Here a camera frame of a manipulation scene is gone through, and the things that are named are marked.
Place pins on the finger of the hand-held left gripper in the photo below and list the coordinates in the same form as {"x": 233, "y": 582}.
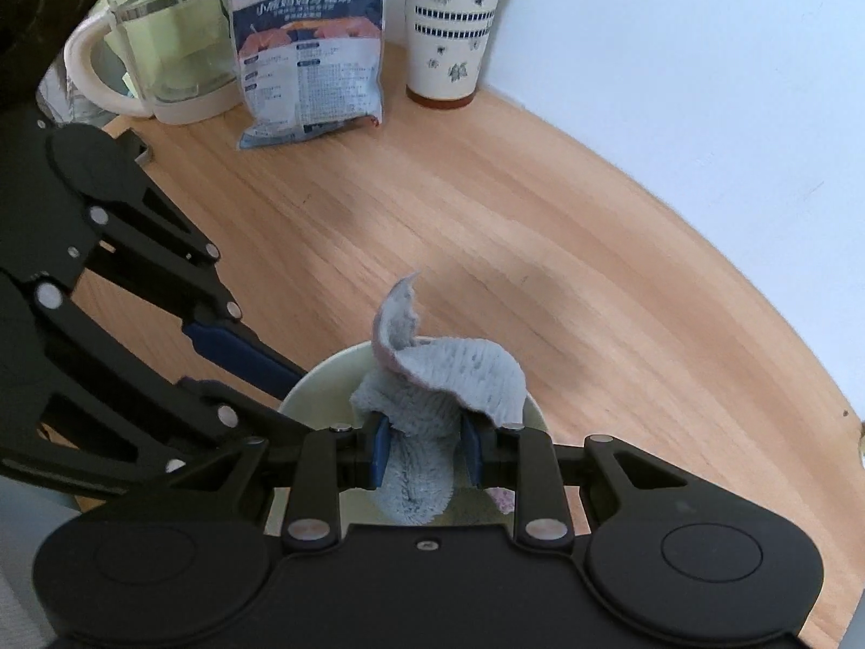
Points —
{"x": 203, "y": 412}
{"x": 233, "y": 349}

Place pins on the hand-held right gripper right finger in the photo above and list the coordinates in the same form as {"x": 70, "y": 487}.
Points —
{"x": 473, "y": 454}

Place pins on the patterned paper cup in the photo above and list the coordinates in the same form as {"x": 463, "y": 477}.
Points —
{"x": 449, "y": 27}

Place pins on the clear plastic bag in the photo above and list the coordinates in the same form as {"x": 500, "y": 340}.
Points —
{"x": 57, "y": 98}

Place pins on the blue and white snack packet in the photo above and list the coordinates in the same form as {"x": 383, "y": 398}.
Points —
{"x": 311, "y": 74}

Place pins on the cream bowl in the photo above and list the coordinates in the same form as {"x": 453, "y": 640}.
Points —
{"x": 324, "y": 389}

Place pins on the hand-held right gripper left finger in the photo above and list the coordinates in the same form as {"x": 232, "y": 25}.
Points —
{"x": 380, "y": 453}

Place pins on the grey fluffy cleaning cloth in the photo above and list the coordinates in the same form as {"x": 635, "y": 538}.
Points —
{"x": 432, "y": 460}

